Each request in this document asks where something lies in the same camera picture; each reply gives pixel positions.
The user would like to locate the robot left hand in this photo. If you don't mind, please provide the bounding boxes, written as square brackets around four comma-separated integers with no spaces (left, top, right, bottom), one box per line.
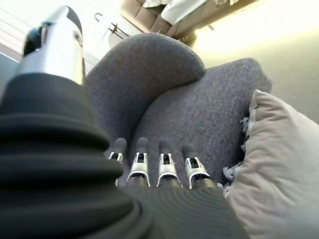
[0,5,250,239]

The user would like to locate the white fringed cushion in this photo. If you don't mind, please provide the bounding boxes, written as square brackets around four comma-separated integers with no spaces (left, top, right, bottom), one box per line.
[216,89,319,239]

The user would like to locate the grey fabric armchair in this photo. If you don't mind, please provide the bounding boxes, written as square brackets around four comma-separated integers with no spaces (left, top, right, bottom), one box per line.
[84,32,273,190]

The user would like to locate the beige upholstered bed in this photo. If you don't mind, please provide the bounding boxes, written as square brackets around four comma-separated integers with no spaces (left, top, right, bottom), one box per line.
[121,0,265,38]

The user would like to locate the cream fringed throw blanket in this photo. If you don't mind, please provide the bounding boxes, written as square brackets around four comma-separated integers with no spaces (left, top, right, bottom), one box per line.
[143,0,170,8]

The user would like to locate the white duvet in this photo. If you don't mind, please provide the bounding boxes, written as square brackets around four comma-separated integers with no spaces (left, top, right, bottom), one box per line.
[160,0,208,25]

